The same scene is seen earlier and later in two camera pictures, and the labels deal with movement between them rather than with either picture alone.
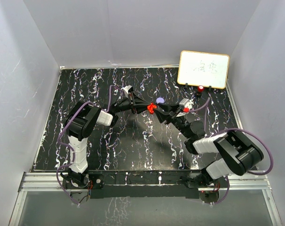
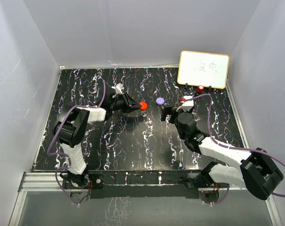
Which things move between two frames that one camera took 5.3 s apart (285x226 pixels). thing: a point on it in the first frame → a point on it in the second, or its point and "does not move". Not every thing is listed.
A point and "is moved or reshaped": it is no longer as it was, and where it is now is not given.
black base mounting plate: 141,184 does not move
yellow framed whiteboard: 203,68 does not move
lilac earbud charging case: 160,100 does not move
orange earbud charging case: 151,107 is moved or reshaped
